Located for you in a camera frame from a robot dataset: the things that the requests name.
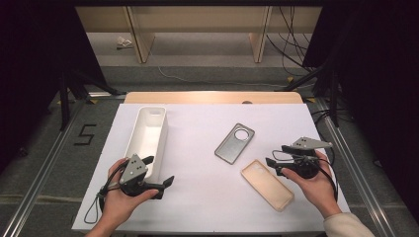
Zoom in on crumpled white paper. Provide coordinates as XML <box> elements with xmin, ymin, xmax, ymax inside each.
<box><xmin>116</xmin><ymin>36</ymin><xmax>133</xmax><ymax>50</ymax></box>

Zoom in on beige phone case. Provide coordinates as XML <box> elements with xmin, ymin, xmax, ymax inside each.
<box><xmin>240</xmin><ymin>159</ymin><xmax>295</xmax><ymax>213</ymax></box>

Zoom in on black curtain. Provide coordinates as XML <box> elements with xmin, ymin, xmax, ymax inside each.
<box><xmin>301</xmin><ymin>0</ymin><xmax>419</xmax><ymax>226</ymax></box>
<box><xmin>0</xmin><ymin>0</ymin><xmax>109</xmax><ymax>174</ymax></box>

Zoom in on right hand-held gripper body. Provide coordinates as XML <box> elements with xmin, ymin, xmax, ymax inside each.
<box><xmin>281</xmin><ymin>136</ymin><xmax>334</xmax><ymax>181</ymax></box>

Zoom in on person's right hand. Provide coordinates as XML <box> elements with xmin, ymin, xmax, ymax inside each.
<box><xmin>281</xmin><ymin>149</ymin><xmax>343</xmax><ymax>219</ymax></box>

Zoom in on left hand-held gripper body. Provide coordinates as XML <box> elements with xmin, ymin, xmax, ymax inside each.
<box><xmin>119</xmin><ymin>153</ymin><xmax>156</xmax><ymax>198</ymax></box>

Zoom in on white table mat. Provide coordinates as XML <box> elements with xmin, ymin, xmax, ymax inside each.
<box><xmin>71</xmin><ymin>103</ymin><xmax>351</xmax><ymax>233</ymax></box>

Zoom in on black metal stand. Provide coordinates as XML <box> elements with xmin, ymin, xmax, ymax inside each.
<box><xmin>58</xmin><ymin>69</ymin><xmax>126</xmax><ymax>132</ymax></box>
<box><xmin>283</xmin><ymin>61</ymin><xmax>341</xmax><ymax>128</ymax></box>

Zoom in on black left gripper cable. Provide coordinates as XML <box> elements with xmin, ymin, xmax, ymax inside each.
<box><xmin>83</xmin><ymin>159</ymin><xmax>130</xmax><ymax>225</ymax></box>

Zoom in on aluminium floor rail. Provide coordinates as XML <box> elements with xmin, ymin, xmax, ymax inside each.
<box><xmin>315</xmin><ymin>98</ymin><xmax>397</xmax><ymax>237</ymax></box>
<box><xmin>0</xmin><ymin>98</ymin><xmax>87</xmax><ymax>237</ymax></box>
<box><xmin>86</xmin><ymin>91</ymin><xmax>126</xmax><ymax>100</ymax></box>

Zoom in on person's left hand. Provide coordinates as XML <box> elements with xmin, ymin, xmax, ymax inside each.
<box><xmin>98</xmin><ymin>157</ymin><xmax>160</xmax><ymax>231</ymax></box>

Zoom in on bundle of black cables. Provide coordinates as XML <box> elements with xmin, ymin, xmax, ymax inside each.
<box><xmin>266</xmin><ymin>6</ymin><xmax>318</xmax><ymax>73</ymax></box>

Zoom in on light wooden desk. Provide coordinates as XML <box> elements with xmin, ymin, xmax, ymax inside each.
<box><xmin>74</xmin><ymin>5</ymin><xmax>323</xmax><ymax>64</ymax></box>

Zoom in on white plastic bin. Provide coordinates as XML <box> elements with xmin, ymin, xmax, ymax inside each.
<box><xmin>124</xmin><ymin>106</ymin><xmax>169</xmax><ymax>184</ymax></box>

